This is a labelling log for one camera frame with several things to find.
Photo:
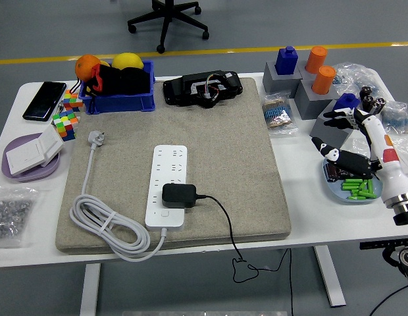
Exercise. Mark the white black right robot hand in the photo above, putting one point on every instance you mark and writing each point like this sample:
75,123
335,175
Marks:
391,177

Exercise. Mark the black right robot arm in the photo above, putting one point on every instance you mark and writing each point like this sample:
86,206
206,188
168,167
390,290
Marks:
406,219

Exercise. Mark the green battery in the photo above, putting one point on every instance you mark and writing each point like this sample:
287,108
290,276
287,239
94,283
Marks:
368,195
350,188
363,186
370,186
357,198
351,185
355,192
352,181

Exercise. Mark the clear plastic bag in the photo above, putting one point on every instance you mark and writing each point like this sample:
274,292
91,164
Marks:
357,143

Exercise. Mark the dark brown capacitor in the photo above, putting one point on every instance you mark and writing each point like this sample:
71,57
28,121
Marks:
329,174
341,175

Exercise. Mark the blue-grey plate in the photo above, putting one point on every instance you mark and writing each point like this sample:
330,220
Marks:
339,194

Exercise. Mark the clear bag of blue resistors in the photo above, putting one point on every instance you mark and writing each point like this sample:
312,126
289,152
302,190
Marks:
399,116

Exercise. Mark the black table control panel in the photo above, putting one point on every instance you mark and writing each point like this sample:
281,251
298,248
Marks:
385,243

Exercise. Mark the grey block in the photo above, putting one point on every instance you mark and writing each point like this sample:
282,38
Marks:
276,84
309,103
334,135
302,73

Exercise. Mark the black capacitor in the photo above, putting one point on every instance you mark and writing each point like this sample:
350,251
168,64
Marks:
378,104
368,102
365,91

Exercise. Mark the blue square peg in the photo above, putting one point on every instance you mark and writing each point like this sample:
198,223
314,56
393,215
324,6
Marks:
347,100
286,62

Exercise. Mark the clear bag of components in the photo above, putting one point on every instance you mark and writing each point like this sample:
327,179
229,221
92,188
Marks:
352,74

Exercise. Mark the white table leg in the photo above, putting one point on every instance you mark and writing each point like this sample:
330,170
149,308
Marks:
89,289
329,276

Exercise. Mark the orange cylinder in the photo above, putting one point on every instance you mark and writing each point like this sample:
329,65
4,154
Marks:
316,61
323,80

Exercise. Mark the grey-brown mat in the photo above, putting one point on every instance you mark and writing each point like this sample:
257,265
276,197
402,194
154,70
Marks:
223,138

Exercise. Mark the black office chair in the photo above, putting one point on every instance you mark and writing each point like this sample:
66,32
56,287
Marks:
166,19

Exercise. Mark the blue plastic bin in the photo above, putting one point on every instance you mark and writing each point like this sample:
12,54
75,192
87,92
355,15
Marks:
121,103

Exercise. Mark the yellow lemon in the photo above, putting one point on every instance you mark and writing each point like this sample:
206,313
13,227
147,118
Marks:
128,61

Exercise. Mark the small yellow fruit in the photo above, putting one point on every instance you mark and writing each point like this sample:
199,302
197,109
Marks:
105,63

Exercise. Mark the orange fruit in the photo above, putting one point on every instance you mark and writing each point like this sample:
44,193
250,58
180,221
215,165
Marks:
85,67

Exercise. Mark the colourful puzzle cube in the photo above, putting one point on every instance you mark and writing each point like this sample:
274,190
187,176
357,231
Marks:
66,125
72,100

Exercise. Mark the black smartphone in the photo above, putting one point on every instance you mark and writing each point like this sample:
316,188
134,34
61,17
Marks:
44,101

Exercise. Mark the purple plate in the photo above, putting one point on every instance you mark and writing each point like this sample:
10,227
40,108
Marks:
26,176

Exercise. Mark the clear bag of metal nuts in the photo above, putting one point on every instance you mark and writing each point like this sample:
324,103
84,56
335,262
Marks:
10,214

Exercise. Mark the white wall switch panel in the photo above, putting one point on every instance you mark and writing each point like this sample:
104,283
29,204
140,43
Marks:
52,145
24,158

